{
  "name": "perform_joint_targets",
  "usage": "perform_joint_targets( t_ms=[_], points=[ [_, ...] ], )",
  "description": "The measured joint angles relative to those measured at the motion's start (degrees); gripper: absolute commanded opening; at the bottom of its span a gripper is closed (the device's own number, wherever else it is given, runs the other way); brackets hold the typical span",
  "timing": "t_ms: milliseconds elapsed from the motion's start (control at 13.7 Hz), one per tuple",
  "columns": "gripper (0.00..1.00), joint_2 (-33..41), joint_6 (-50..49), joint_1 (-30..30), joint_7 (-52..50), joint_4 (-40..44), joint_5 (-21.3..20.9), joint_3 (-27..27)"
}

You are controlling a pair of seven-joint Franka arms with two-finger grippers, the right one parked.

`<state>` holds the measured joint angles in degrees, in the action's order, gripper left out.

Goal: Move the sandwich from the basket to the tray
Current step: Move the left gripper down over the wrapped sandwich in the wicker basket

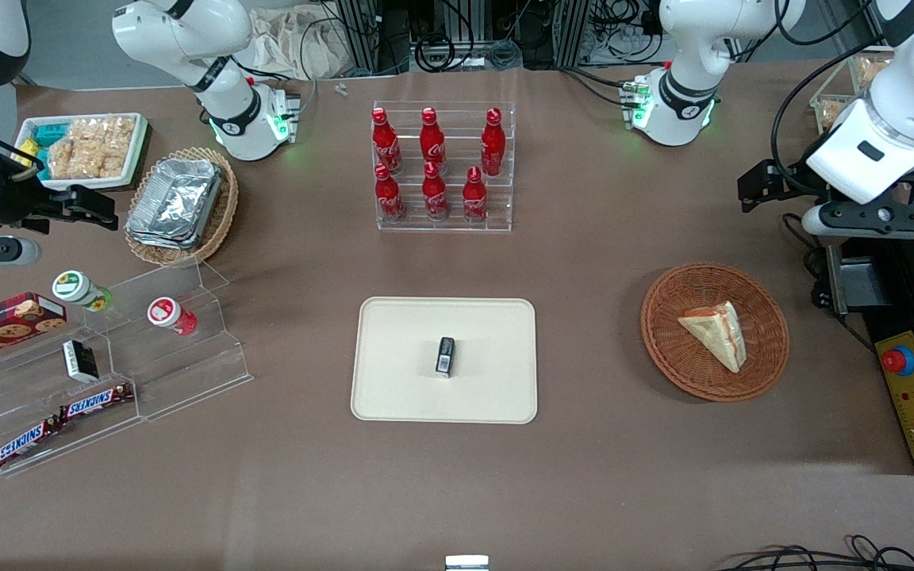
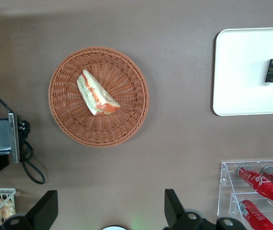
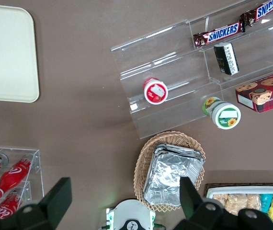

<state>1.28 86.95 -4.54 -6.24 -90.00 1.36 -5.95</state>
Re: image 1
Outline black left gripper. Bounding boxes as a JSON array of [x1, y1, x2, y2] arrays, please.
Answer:
[[737, 157, 832, 213]]

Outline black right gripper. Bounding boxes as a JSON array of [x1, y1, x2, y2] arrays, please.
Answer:
[[0, 169, 120, 234]]

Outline triangle sandwich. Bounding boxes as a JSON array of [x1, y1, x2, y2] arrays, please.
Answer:
[[678, 300, 747, 374]]

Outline white plastic snack tray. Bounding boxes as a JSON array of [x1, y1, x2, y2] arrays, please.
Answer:
[[14, 113, 150, 191]]

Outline light wicker basket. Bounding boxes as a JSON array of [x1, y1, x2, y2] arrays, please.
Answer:
[[124, 147, 240, 266]]

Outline brown wicker basket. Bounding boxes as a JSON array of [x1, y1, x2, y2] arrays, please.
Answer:
[[640, 263, 790, 403]]

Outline cream plastic tray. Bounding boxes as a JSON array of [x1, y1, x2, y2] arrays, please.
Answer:
[[350, 297, 539, 425]]

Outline rice cracker snack bag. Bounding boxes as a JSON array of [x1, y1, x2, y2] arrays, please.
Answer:
[[47, 143, 129, 180], [67, 117, 137, 150]]

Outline stack of foil trays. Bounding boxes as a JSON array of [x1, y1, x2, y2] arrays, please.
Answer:
[[125, 157, 224, 251]]

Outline green cup with sunflower lid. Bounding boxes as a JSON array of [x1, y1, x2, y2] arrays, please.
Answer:
[[52, 270, 114, 312]]

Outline fried snack bag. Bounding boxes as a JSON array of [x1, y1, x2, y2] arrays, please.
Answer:
[[816, 95, 854, 132], [854, 54, 894, 90]]

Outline red cup with white lid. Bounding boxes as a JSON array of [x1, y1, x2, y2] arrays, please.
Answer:
[[147, 297, 198, 336]]

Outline red cookie box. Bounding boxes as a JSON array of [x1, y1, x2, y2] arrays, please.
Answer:
[[0, 292, 67, 367]]

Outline small black and white box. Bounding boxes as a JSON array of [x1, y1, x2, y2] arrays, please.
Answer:
[[62, 339, 99, 383]]

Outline black appliance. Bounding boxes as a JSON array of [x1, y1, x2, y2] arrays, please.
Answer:
[[812, 234, 914, 477]]

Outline clear acrylic stepped shelf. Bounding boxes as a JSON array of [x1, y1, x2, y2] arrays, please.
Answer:
[[0, 255, 254, 478]]

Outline snickers chocolate bar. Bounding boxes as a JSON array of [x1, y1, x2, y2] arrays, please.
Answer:
[[59, 383, 135, 421], [0, 418, 63, 469]]

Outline beige cloth bag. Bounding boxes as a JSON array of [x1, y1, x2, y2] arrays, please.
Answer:
[[247, 4, 355, 80]]

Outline red cola bottle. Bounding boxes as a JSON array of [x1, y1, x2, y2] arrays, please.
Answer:
[[422, 161, 450, 221], [371, 108, 402, 175], [374, 163, 406, 223], [420, 107, 447, 177], [481, 108, 506, 177], [463, 166, 490, 224]]

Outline clear acrylic bottle rack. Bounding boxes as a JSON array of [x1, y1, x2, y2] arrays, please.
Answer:
[[372, 100, 517, 233]]

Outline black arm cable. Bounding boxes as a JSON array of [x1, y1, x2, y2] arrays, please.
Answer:
[[770, 32, 890, 199]]

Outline black appliance cable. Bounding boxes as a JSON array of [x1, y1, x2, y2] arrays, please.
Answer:
[[781, 213, 829, 310]]

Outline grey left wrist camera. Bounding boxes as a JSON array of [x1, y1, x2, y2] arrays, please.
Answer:
[[802, 202, 914, 240]]

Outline black base cables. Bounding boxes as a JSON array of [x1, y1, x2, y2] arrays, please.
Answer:
[[562, 67, 640, 109]]

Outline aluminium frame post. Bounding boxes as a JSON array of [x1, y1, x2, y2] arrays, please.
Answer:
[[338, 0, 412, 76], [555, 0, 591, 69]]

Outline coiled black cable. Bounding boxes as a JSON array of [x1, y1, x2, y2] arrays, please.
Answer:
[[413, 32, 458, 74]]

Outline black floor cables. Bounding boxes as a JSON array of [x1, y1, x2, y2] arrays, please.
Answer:
[[717, 535, 914, 571]]

